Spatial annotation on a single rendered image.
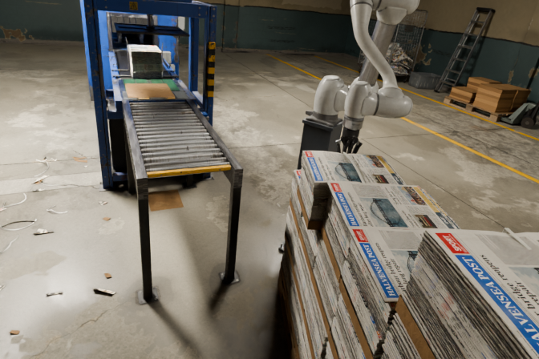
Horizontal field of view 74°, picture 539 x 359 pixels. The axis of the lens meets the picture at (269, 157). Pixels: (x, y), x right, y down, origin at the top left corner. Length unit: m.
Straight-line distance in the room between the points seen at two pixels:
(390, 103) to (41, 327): 2.05
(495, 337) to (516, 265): 0.17
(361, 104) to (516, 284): 1.05
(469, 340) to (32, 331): 2.06
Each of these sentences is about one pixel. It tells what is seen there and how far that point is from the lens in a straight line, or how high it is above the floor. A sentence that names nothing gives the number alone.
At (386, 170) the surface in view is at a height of 1.06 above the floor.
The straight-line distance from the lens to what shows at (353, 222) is 1.15.
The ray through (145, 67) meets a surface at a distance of 3.81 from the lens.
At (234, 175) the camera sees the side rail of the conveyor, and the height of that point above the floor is 0.76.
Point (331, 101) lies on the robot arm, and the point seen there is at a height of 1.15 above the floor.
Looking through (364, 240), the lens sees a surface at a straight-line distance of 1.09.
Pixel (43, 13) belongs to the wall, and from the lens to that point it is 10.55.
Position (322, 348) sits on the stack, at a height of 0.53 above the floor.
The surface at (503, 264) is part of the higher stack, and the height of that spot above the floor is 1.29.
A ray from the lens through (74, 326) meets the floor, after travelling 2.31.
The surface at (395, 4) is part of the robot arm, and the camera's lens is 1.91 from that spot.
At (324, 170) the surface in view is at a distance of 1.45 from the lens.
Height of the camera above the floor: 1.68
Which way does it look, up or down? 24 degrees down
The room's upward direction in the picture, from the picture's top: 6 degrees clockwise
